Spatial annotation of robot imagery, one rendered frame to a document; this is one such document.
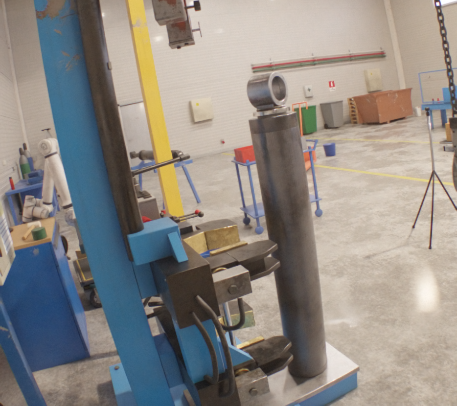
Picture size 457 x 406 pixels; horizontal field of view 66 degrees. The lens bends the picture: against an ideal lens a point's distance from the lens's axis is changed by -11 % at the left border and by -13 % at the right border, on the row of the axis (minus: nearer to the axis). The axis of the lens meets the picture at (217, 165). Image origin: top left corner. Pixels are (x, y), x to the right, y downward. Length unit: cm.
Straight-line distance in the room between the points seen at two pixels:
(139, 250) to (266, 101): 79
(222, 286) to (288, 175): 58
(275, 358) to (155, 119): 297
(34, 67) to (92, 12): 1109
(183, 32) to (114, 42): 1088
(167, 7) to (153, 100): 278
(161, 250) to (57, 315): 161
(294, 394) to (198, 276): 100
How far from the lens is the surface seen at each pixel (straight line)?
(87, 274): 367
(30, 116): 1230
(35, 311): 287
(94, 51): 136
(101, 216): 147
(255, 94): 167
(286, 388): 210
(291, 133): 165
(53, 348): 299
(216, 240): 186
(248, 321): 207
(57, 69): 146
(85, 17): 139
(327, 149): 895
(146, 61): 415
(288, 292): 185
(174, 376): 182
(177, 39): 176
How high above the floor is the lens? 156
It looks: 8 degrees down
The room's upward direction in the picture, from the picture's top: 11 degrees counter-clockwise
